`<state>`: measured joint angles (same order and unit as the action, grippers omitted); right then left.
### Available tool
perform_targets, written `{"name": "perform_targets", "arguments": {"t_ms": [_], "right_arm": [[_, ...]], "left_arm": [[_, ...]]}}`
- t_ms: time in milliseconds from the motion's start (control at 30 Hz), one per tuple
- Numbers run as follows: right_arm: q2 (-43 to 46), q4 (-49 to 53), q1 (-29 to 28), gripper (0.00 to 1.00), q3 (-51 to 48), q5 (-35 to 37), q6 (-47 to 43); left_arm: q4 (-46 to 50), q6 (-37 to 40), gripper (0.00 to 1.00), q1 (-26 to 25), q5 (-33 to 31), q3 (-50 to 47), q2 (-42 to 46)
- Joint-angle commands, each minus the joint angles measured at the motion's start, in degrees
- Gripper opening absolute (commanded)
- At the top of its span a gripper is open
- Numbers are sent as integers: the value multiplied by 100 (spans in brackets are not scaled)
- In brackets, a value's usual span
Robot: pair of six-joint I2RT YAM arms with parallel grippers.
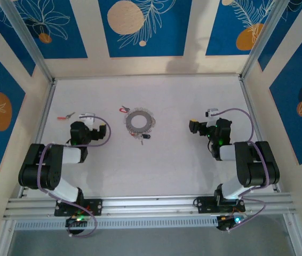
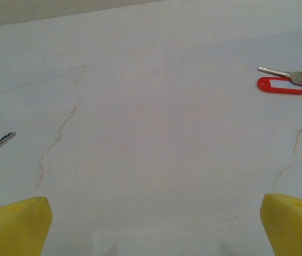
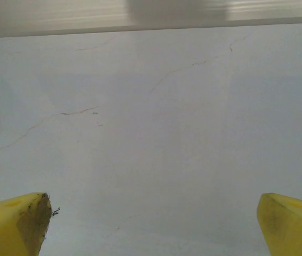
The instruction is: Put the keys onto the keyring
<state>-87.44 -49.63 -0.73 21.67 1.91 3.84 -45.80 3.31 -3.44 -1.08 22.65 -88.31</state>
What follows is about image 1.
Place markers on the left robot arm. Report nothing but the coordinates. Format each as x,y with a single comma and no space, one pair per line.
40,170

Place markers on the controller board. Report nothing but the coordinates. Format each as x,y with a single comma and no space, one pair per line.
231,221
77,220

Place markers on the aluminium frame post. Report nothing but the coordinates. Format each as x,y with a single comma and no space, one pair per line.
263,34
25,34

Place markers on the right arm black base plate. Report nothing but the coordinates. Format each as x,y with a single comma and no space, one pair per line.
204,204

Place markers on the right aluminium frame post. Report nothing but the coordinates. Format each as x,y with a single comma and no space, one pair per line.
263,34

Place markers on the left aluminium side rail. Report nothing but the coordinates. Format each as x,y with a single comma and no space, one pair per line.
43,117

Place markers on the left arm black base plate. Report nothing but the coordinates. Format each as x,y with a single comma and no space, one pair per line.
96,206

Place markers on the aluminium front rail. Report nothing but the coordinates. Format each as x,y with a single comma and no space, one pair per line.
151,204

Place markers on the left aluminium frame post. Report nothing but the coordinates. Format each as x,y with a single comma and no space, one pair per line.
25,34

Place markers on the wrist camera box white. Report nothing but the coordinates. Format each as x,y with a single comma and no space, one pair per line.
211,113
87,117

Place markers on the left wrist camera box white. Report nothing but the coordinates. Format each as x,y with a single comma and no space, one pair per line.
87,117

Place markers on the left controller board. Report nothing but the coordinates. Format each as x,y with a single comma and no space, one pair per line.
77,220

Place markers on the right aluminium side rail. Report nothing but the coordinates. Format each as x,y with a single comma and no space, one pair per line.
252,112

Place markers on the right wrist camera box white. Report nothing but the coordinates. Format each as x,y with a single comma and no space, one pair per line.
211,113

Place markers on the aluminium side rail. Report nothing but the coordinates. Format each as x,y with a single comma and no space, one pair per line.
43,117
252,112

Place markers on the right controller board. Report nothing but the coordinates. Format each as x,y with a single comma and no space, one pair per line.
231,221

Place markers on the metal disc with key rings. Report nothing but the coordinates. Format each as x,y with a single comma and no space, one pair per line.
139,121

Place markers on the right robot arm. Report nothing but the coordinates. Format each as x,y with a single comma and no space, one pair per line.
257,170

